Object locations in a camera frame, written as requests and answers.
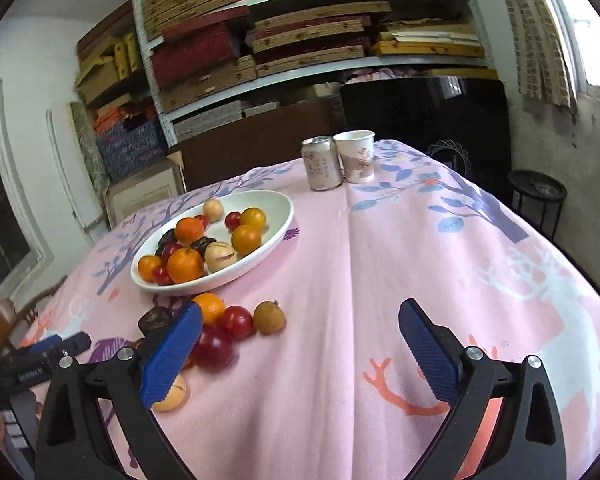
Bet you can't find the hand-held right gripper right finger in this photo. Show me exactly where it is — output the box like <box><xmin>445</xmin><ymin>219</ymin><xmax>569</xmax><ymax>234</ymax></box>
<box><xmin>398</xmin><ymin>298</ymin><xmax>567</xmax><ymax>480</ymax></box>

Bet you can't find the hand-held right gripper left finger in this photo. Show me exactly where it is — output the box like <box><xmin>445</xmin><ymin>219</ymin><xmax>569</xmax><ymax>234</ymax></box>
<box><xmin>35</xmin><ymin>300</ymin><xmax>204</xmax><ymax>480</ymax></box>

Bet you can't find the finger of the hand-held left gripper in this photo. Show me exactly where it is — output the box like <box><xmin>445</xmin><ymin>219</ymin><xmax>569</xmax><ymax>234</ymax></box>
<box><xmin>17</xmin><ymin>331</ymin><xmax>92</xmax><ymax>361</ymax></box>

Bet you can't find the orange mandarin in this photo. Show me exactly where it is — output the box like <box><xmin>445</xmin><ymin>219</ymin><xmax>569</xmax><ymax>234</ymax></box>
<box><xmin>192</xmin><ymin>292</ymin><xmax>227</xmax><ymax>326</ymax></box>
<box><xmin>174</xmin><ymin>216</ymin><xmax>206</xmax><ymax>243</ymax></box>
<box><xmin>166</xmin><ymin>247</ymin><xmax>205</xmax><ymax>284</ymax></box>

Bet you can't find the small orange kumquat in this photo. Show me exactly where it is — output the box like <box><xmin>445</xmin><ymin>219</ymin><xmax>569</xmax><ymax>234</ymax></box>
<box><xmin>138</xmin><ymin>255</ymin><xmax>163</xmax><ymax>282</ymax></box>

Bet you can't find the striped yellow pepino melon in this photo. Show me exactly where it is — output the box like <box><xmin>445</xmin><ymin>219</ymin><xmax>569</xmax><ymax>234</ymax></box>
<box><xmin>204</xmin><ymin>241</ymin><xmax>239</xmax><ymax>273</ymax></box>

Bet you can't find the round orange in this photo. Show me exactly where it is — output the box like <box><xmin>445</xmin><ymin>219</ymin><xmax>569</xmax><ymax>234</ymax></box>
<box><xmin>231</xmin><ymin>224</ymin><xmax>262</xmax><ymax>256</ymax></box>

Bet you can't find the white oval plate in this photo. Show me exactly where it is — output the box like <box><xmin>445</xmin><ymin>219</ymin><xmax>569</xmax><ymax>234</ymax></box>
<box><xmin>130</xmin><ymin>190</ymin><xmax>295</xmax><ymax>297</ymax></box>

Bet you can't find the large dark water chestnut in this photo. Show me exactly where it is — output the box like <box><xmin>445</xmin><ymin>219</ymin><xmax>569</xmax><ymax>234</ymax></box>
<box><xmin>138</xmin><ymin>307</ymin><xmax>175</xmax><ymax>336</ymax></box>

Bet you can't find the yellow plum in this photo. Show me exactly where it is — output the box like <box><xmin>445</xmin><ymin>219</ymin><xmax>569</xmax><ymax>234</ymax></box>
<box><xmin>151</xmin><ymin>374</ymin><xmax>187</xmax><ymax>413</ymax></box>

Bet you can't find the wooden chair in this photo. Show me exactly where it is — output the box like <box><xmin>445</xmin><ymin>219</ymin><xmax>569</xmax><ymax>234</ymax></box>
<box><xmin>0</xmin><ymin>277</ymin><xmax>68</xmax><ymax>348</ymax></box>

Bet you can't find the pink deer print tablecloth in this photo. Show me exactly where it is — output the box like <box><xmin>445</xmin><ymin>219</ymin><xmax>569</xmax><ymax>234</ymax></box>
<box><xmin>0</xmin><ymin>140</ymin><xmax>600</xmax><ymax>480</ymax></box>

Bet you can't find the beige framed panel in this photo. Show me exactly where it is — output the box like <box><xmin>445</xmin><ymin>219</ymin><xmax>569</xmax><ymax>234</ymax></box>
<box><xmin>102</xmin><ymin>160</ymin><xmax>186</xmax><ymax>228</ymax></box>

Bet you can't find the black round stand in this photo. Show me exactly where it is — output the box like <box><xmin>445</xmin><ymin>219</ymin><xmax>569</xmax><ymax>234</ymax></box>
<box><xmin>507</xmin><ymin>170</ymin><xmax>568</xmax><ymax>241</ymax></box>

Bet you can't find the stack of blue patterned boxes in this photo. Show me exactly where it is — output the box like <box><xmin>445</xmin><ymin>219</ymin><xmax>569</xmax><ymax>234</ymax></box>
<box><xmin>95</xmin><ymin>117</ymin><xmax>167</xmax><ymax>183</ymax></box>

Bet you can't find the printed paper cup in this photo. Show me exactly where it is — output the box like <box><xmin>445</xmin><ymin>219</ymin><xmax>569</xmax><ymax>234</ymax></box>
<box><xmin>333</xmin><ymin>130</ymin><xmax>376</xmax><ymax>184</ymax></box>

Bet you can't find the white drink can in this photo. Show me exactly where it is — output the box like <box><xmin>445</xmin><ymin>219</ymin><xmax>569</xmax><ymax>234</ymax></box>
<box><xmin>301</xmin><ymin>135</ymin><xmax>343</xmax><ymax>192</ymax></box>

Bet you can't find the brown wooden board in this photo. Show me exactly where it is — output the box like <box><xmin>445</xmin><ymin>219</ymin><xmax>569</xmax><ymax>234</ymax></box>
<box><xmin>167</xmin><ymin>97</ymin><xmax>346</xmax><ymax>193</ymax></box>

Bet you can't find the black glossy panel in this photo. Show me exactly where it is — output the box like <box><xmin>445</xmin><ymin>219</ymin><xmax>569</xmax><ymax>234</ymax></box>
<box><xmin>340</xmin><ymin>76</ymin><xmax>512</xmax><ymax>201</ymax></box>

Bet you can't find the stack of cardboard boxes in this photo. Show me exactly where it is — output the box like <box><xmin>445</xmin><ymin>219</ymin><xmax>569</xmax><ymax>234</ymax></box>
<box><xmin>75</xmin><ymin>5</ymin><xmax>146</xmax><ymax>106</ymax></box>

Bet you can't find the white metal shelf rack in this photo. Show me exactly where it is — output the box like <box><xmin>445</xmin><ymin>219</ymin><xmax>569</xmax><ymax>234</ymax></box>
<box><xmin>132</xmin><ymin>0</ymin><xmax>496</xmax><ymax>141</ymax></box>

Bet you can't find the stack of woven flat boxes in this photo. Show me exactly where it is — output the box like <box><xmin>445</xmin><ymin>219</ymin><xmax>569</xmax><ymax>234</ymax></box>
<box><xmin>142</xmin><ymin>0</ymin><xmax>486</xmax><ymax>111</ymax></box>

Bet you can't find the beige checked curtain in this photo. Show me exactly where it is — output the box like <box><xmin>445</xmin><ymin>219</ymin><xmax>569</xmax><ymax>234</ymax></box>
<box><xmin>495</xmin><ymin>0</ymin><xmax>581</xmax><ymax>108</ymax></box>

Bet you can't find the window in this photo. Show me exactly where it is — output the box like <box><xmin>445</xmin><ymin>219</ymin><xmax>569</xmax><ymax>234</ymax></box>
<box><xmin>525</xmin><ymin>0</ymin><xmax>600</xmax><ymax>93</ymax></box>

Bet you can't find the white wall panel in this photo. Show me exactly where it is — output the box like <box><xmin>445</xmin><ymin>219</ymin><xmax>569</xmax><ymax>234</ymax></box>
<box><xmin>46</xmin><ymin>109</ymin><xmax>106</xmax><ymax>233</ymax></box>

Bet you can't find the black wire guard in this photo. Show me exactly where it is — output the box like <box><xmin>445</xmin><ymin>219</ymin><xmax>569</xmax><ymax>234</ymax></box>
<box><xmin>426</xmin><ymin>140</ymin><xmax>473</xmax><ymax>176</ymax></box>

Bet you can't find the white door frame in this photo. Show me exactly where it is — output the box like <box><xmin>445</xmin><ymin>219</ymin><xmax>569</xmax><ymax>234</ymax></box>
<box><xmin>0</xmin><ymin>79</ymin><xmax>55</xmax><ymax>306</ymax></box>

